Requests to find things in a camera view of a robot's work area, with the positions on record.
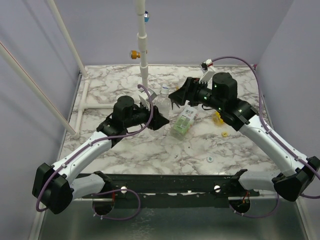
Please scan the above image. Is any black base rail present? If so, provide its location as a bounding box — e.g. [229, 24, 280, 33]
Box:
[84, 170, 259, 209]

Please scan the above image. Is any blue cap on pipe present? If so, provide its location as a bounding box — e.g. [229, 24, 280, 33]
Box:
[144, 11, 150, 23]

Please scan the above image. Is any clear plastic bottle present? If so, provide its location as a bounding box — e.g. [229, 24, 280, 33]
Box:
[155, 90, 171, 118]

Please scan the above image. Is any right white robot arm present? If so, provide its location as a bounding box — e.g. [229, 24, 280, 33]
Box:
[168, 72, 320, 202]

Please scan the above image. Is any yellow drink bottle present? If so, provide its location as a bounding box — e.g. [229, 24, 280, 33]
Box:
[212, 111, 225, 126]

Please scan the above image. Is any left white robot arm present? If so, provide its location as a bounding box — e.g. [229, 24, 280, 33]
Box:
[32, 95, 170, 214]

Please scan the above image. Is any green label bottle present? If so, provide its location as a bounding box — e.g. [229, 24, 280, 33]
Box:
[170, 105, 198, 140]

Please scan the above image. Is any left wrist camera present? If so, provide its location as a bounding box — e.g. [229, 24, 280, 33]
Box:
[138, 88, 157, 110]

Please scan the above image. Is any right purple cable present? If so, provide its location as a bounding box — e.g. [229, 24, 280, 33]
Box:
[211, 55, 320, 218]

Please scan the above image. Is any left diagonal white pipe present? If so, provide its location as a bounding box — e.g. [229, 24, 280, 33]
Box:
[0, 42, 80, 139]

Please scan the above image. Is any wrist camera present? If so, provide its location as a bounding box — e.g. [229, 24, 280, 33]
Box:
[138, 88, 157, 110]
[199, 59, 217, 84]

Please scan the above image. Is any white green bottle cap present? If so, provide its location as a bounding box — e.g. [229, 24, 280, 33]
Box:
[206, 156, 213, 163]

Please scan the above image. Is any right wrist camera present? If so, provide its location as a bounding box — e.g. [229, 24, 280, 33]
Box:
[199, 59, 217, 84]

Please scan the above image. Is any white pvc pipe frame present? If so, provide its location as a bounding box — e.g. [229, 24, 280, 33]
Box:
[48, 0, 149, 135]

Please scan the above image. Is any white blue bottle cap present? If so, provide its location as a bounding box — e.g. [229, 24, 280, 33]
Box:
[161, 86, 169, 91]

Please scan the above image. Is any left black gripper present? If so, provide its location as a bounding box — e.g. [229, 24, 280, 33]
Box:
[124, 100, 170, 130]

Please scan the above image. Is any yellow cap on pipe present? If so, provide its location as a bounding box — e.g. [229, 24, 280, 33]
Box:
[129, 50, 142, 60]

